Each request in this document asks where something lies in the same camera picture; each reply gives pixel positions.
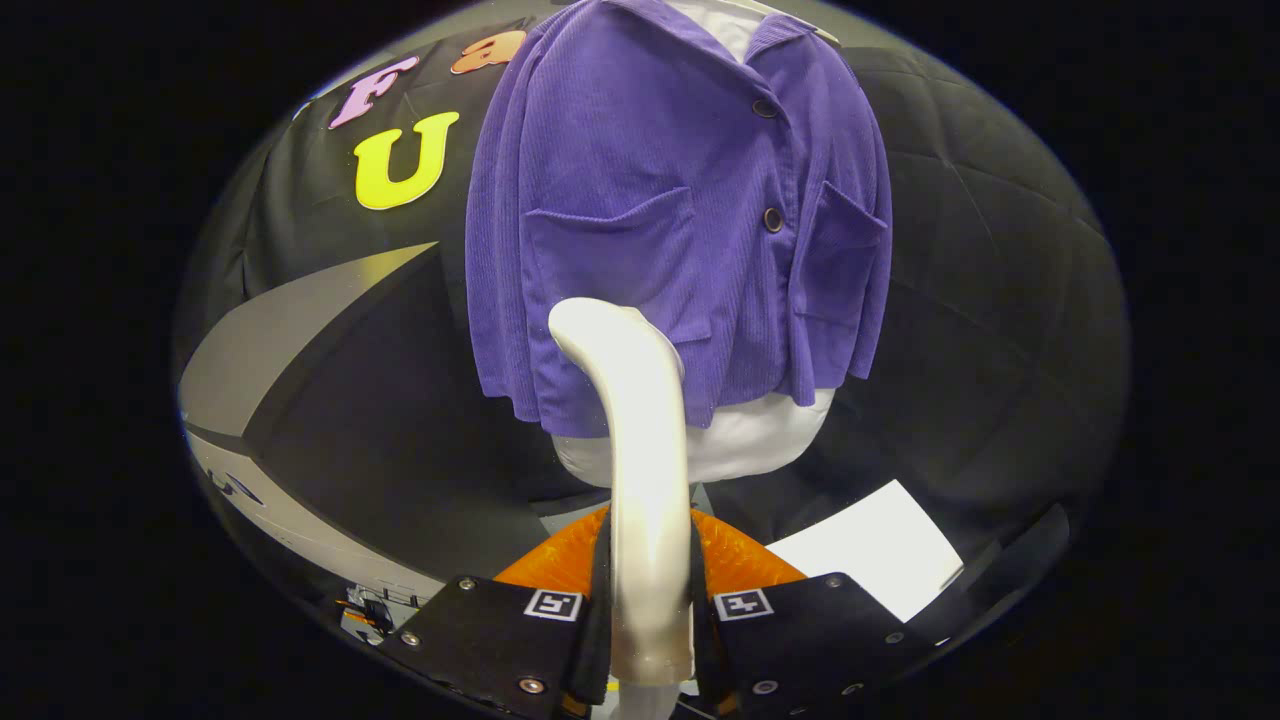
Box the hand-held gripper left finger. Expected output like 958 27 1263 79
378 506 613 720

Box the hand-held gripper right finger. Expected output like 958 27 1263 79
688 506 941 720

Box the white garment steamer head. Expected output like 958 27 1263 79
548 297 696 691

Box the purple corduroy jacket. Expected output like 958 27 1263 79
465 0 894 439

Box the white paper sheet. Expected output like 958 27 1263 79
765 479 966 623

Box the white mannequin torso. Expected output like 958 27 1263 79
550 0 839 489

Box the black backdrop cloth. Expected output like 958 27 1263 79
175 15 1131 641

